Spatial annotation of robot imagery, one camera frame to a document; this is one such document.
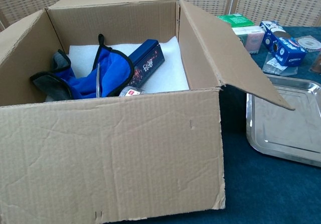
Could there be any large cardboard box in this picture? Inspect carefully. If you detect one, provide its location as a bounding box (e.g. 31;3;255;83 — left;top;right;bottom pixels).
0;0;296;224

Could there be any glass jar with red label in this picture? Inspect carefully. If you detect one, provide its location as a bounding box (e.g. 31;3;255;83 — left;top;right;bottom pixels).
118;85;145;98

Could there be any white foam sheet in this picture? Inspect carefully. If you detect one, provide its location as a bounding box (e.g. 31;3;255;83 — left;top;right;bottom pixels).
45;38;191;102

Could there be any navy printed box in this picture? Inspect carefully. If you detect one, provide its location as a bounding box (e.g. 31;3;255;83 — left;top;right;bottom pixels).
127;39;166;88

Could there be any blue cloth bag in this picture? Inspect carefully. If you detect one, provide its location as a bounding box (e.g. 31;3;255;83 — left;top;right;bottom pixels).
30;33;135;101

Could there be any pocket tissue multipack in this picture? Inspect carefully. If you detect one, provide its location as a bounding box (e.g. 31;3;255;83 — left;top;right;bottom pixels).
231;25;265;56

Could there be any green carton box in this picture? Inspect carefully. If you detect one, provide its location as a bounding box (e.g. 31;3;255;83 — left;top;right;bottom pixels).
216;13;255;29

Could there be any small clear plastic bag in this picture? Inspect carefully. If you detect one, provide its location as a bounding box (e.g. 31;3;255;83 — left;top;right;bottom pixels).
261;51;299;77

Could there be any stainless steel tray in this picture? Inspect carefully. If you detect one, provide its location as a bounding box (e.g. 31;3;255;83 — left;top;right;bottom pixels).
245;73;321;168

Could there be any blue Oreo cookie box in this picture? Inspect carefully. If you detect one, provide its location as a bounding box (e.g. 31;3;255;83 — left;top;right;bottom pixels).
259;20;309;67

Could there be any bamboo folding screen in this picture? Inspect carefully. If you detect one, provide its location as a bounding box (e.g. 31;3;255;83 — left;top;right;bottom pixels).
0;0;321;34

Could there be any clear tape roll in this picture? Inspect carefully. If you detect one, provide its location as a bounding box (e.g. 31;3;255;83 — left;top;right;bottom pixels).
293;35;321;53

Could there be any brown snack pack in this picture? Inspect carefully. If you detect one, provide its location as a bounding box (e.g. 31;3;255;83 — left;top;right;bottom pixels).
310;50;321;74

